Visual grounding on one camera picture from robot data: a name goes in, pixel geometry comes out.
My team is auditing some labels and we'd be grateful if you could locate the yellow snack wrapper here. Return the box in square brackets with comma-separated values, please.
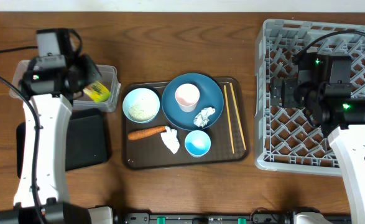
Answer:
[83, 81, 111, 103]

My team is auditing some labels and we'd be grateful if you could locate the light blue bowl with rice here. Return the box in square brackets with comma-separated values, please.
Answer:
[122, 88, 160, 124]

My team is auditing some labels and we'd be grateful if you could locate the foil ball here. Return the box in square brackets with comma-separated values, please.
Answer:
[193, 107, 216, 128]

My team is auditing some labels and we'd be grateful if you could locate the white tissue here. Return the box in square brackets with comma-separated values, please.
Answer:
[160, 126, 180, 154]

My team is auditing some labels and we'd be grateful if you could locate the pink plastic cup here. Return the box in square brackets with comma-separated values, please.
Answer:
[175, 83, 200, 113]

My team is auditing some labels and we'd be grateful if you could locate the small blue bowl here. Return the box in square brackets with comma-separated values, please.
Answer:
[185, 130, 211, 157]

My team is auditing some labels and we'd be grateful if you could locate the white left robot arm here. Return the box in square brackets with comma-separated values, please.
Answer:
[0, 54, 101, 223]

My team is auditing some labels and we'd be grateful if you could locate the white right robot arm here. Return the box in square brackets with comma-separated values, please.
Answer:
[270, 52, 365, 223]

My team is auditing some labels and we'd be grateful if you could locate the clear plastic waste bin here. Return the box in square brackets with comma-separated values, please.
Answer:
[9, 60, 121, 112]

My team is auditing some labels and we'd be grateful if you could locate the grey dishwasher rack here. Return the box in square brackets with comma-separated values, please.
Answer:
[254, 19, 365, 176]

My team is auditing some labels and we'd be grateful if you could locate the black waste bin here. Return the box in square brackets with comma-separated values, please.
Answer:
[16, 108, 109, 180]

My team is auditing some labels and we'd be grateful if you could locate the orange carrot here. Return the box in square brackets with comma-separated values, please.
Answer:
[127, 126, 166, 141]

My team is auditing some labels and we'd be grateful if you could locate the right wooden chopstick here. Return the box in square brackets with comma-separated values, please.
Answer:
[229, 83, 247, 151]

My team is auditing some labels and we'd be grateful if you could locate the large blue plate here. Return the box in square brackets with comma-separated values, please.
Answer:
[161, 73, 224, 131]

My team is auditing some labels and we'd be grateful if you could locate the dark brown serving tray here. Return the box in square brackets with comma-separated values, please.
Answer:
[122, 77, 250, 170]

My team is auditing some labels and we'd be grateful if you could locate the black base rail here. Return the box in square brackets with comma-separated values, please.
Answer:
[113, 207, 353, 224]

